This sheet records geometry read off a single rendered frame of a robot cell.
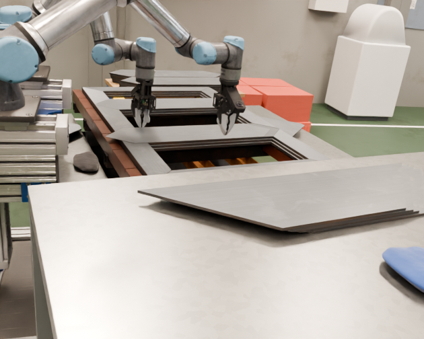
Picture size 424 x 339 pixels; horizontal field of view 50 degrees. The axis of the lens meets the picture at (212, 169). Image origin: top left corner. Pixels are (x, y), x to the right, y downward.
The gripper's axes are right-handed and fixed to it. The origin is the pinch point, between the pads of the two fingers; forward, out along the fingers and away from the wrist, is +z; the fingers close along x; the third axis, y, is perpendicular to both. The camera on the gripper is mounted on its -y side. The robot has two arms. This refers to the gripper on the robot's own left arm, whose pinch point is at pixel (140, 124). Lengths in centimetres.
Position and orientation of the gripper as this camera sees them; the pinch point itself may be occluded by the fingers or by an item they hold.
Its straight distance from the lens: 191.9
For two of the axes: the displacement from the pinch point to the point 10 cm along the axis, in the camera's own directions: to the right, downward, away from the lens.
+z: -1.1, 9.2, 3.9
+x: 9.0, -0.8, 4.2
